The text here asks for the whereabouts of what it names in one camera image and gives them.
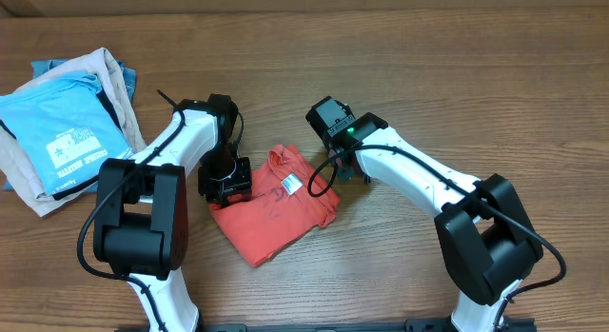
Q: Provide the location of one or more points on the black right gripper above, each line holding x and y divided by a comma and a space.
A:
344, 173

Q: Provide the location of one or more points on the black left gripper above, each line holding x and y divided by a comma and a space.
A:
243, 183

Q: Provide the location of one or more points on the red printed t-shirt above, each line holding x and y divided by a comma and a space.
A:
280, 209

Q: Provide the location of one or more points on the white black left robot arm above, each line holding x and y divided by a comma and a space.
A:
138, 231

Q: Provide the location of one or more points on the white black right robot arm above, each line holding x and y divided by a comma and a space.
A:
486, 237

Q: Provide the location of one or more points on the blue denim folded garment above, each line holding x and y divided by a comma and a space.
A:
58, 128

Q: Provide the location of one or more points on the light blue folded t-shirt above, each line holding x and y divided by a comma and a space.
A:
65, 129

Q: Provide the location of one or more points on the beige folded garment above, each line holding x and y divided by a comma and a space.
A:
118, 84

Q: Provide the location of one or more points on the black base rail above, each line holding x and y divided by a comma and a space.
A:
304, 326

